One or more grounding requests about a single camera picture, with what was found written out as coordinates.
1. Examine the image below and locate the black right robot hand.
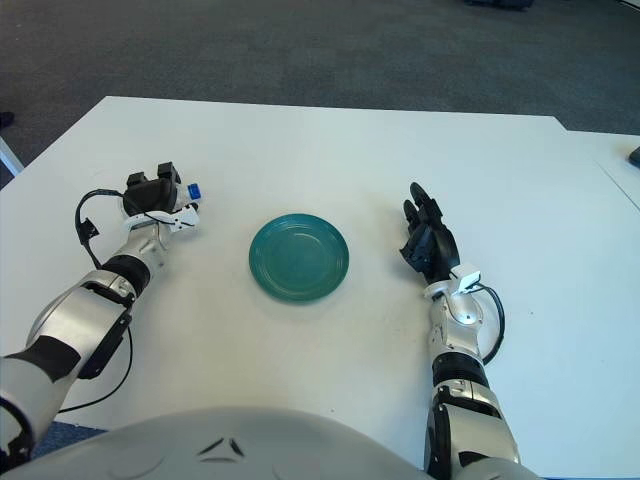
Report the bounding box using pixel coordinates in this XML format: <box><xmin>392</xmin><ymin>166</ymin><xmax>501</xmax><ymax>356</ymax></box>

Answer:
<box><xmin>398</xmin><ymin>182</ymin><xmax>461</xmax><ymax>286</ymax></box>

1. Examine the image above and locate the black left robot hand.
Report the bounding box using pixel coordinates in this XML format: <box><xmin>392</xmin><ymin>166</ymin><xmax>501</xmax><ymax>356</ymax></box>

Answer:
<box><xmin>122</xmin><ymin>160</ymin><xmax>204</xmax><ymax>224</ymax></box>

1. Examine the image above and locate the clear bottle with blue cap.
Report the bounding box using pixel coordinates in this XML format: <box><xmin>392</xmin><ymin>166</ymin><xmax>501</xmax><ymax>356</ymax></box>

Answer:
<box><xmin>177</xmin><ymin>183</ymin><xmax>204</xmax><ymax>209</ymax></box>

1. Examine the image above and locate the teal round plate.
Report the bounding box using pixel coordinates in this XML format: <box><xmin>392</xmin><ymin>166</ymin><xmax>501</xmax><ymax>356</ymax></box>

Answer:
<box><xmin>248</xmin><ymin>213</ymin><xmax>351</xmax><ymax>303</ymax></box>

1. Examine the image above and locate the white table leg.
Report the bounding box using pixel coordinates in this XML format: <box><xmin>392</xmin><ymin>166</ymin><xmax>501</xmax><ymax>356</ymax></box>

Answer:
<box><xmin>0</xmin><ymin>137</ymin><xmax>22</xmax><ymax>177</ymax></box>

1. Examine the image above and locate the grey robot torso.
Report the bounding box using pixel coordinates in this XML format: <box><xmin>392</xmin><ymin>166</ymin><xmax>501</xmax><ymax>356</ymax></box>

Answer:
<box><xmin>0</xmin><ymin>407</ymin><xmax>541</xmax><ymax>480</ymax></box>

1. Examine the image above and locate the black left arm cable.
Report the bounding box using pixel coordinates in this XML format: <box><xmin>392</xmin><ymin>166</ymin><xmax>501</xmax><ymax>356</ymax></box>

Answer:
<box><xmin>57</xmin><ymin>188</ymin><xmax>134</xmax><ymax>414</ymax></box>

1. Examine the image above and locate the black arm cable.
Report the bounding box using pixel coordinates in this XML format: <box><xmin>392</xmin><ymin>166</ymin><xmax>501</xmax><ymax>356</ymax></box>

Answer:
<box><xmin>474</xmin><ymin>284</ymin><xmax>506</xmax><ymax>362</ymax></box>
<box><xmin>57</xmin><ymin>188</ymin><xmax>134</xmax><ymax>414</ymax></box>

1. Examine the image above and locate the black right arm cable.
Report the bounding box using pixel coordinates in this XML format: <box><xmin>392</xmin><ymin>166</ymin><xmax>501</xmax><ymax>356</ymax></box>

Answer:
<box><xmin>474</xmin><ymin>284</ymin><xmax>506</xmax><ymax>362</ymax></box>

